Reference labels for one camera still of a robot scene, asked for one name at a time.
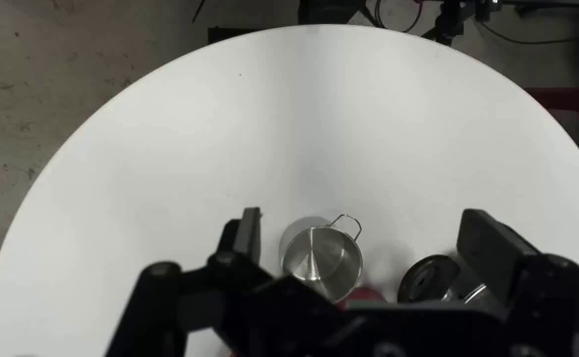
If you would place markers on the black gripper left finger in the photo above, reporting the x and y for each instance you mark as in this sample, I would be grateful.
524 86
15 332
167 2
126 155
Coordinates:
249 238

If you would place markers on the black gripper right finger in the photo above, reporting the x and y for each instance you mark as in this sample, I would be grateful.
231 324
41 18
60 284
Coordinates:
501 254

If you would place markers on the small silver pot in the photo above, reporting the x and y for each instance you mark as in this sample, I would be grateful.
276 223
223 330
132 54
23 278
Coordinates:
330 264

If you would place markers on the glass pot lid black knob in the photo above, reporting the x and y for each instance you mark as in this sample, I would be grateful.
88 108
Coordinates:
429 278

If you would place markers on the black camera tripod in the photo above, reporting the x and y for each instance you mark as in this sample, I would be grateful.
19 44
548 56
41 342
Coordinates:
449 20

